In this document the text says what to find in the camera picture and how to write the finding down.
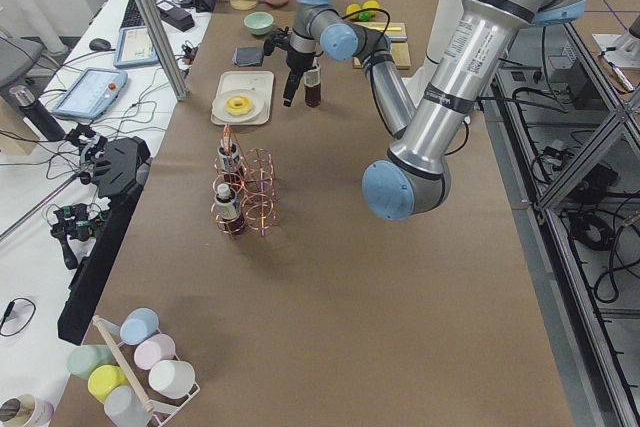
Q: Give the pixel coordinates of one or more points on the copper wire bottle rack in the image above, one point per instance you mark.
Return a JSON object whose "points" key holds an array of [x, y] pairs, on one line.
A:
{"points": [[255, 187]]}

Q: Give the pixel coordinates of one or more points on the green bowl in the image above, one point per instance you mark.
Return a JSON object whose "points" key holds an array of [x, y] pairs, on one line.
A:
{"points": [[259, 23]]}

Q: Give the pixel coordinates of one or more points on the blue teach pendant near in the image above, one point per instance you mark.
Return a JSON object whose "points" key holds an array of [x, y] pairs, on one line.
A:
{"points": [[91, 94]]}

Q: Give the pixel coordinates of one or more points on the wooden cutting board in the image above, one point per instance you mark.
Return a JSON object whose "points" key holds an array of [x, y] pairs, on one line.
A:
{"points": [[399, 51]]}

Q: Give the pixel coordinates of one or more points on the tea bottle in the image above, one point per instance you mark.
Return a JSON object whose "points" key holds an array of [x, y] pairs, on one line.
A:
{"points": [[312, 96], [229, 210], [229, 159]]}

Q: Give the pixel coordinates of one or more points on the right whole lemon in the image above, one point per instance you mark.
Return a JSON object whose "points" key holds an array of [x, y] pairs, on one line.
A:
{"points": [[371, 7]]}

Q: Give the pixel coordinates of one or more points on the green lime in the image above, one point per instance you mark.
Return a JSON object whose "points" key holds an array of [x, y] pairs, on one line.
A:
{"points": [[365, 16]]}

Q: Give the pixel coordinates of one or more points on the blue teach pendant far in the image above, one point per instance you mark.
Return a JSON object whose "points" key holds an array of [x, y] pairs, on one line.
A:
{"points": [[134, 48]]}

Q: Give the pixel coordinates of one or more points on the cream serving tray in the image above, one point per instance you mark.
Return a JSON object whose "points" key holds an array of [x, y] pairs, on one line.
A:
{"points": [[259, 81]]}

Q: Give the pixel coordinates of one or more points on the left whole lemon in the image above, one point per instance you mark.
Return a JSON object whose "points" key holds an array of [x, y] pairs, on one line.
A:
{"points": [[352, 11]]}

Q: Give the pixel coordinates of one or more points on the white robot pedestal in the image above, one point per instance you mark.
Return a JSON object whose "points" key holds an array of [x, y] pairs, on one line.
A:
{"points": [[448, 14]]}

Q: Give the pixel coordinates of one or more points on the black thermos bottle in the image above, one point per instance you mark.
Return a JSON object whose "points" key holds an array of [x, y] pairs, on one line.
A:
{"points": [[36, 113]]}

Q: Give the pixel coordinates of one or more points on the white round plate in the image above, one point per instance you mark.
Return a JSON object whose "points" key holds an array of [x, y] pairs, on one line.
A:
{"points": [[220, 112]]}

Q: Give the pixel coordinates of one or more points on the grey folded cloth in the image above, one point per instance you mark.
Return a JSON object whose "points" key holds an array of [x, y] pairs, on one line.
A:
{"points": [[248, 56]]}

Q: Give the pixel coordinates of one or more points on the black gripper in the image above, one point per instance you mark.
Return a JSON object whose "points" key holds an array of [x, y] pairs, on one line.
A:
{"points": [[298, 62]]}

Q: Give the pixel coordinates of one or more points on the grey cup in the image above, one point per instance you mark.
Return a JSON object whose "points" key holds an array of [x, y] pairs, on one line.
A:
{"points": [[124, 409]]}

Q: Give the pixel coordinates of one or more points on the yellow glazed donut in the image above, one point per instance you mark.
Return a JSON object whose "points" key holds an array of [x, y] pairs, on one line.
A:
{"points": [[239, 105]]}

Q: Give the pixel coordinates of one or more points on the steel cylinder tool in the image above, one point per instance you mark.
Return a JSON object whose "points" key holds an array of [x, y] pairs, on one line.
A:
{"points": [[396, 38]]}

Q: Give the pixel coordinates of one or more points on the whole lemon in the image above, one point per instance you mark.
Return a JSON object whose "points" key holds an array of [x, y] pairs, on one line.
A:
{"points": [[352, 11], [371, 7]]}

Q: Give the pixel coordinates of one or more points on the yellow cup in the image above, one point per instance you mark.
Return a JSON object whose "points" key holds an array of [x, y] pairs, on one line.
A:
{"points": [[104, 379]]}

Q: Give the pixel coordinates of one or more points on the pink cup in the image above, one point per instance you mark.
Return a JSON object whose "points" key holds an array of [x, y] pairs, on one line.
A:
{"points": [[153, 350]]}

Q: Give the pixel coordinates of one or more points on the aluminium frame post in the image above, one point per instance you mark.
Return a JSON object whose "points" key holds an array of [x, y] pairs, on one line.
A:
{"points": [[163, 48]]}

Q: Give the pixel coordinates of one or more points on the white cup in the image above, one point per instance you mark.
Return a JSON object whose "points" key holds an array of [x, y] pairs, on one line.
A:
{"points": [[172, 378]]}

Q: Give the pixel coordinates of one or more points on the blue teach pendant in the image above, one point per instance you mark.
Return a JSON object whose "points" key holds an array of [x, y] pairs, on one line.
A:
{"points": [[91, 94], [134, 48]]}

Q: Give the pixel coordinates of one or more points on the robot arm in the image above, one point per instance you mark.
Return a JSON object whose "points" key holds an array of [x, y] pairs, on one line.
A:
{"points": [[422, 113]]}

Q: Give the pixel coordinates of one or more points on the black keyboard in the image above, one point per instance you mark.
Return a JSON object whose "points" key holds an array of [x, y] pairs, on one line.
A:
{"points": [[132, 16]]}

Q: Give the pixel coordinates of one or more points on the black computer mouse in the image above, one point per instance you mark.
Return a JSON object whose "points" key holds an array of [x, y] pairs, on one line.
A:
{"points": [[100, 45]]}

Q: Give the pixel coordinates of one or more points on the blue cup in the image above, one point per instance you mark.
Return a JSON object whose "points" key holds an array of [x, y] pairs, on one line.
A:
{"points": [[139, 325]]}

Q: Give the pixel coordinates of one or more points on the white wire cup rack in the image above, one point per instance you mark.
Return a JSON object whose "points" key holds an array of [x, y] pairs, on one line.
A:
{"points": [[163, 409]]}

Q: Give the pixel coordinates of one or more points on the green cup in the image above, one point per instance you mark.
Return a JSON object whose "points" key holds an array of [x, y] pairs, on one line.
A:
{"points": [[84, 359]]}

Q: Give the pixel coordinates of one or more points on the paper cup with utensils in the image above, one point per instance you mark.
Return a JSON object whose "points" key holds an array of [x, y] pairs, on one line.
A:
{"points": [[26, 411]]}

